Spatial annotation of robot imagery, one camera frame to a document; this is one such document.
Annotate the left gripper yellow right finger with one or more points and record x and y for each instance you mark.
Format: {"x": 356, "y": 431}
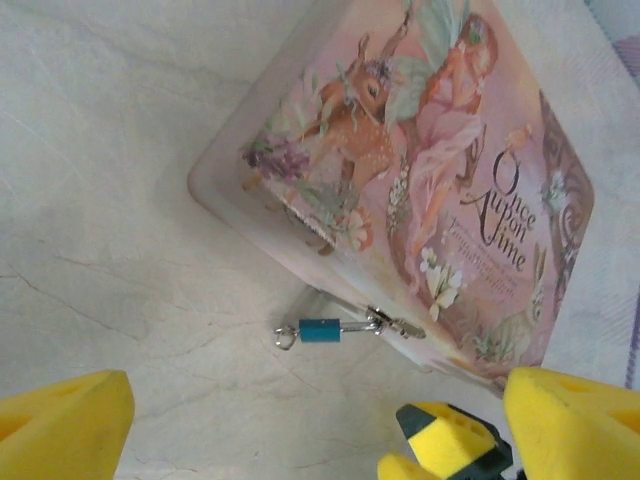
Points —
{"x": 575, "y": 430}

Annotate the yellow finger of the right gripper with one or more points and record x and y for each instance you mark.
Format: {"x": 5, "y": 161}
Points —
{"x": 400, "y": 470}
{"x": 450, "y": 435}

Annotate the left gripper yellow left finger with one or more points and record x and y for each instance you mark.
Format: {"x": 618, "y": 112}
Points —
{"x": 60, "y": 430}

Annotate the small teal padlock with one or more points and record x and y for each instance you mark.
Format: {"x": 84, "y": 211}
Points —
{"x": 320, "y": 331}

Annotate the pink fairy print tin box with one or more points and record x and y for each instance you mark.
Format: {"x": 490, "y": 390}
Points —
{"x": 400, "y": 150}

